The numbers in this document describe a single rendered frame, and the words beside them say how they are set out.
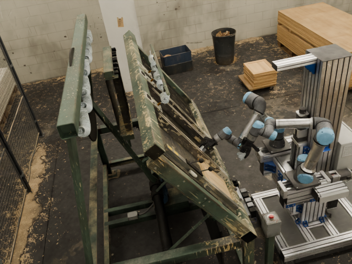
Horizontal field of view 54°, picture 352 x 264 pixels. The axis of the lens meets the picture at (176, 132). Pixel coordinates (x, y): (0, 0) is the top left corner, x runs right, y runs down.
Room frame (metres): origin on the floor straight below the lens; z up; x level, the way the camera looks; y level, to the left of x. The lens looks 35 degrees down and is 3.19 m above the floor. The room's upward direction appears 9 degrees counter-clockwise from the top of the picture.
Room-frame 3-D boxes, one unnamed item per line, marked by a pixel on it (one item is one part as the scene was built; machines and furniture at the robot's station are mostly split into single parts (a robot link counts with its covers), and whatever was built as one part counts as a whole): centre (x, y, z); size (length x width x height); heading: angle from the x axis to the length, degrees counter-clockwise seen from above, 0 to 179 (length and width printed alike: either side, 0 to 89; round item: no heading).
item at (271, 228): (1.81, -0.66, 0.84); 0.12 x 0.12 x 0.18; 6
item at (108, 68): (3.49, 0.58, 1.38); 0.70 x 0.15 x 0.85; 6
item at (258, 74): (5.58, -1.61, 0.20); 0.61 x 0.53 x 0.40; 7
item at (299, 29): (6.06, -3.17, 0.39); 2.46 x 1.05 x 0.78; 7
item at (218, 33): (6.84, -1.27, 0.33); 0.52 x 0.51 x 0.65; 7
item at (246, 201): (2.24, -0.55, 0.69); 0.50 x 0.14 x 0.24; 6
